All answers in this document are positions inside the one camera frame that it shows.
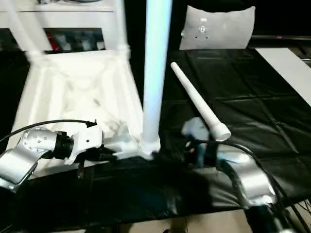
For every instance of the white plastic table top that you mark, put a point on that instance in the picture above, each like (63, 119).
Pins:
(77, 92)

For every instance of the white plastic table leg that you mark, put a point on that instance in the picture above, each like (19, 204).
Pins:
(22, 29)
(120, 24)
(156, 63)
(199, 99)

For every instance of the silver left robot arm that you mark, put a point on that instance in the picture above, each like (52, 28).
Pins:
(29, 153)

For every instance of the black work mat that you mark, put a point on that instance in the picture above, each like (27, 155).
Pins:
(160, 194)

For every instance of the flat white board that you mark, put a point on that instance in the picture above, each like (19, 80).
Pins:
(289, 70)

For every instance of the black cabinet with gold label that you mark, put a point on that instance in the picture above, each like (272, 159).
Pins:
(177, 24)

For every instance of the white cabinet with glass doors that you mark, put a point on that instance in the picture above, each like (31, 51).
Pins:
(73, 19)

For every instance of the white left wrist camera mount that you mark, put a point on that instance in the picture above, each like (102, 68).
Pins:
(87, 141)

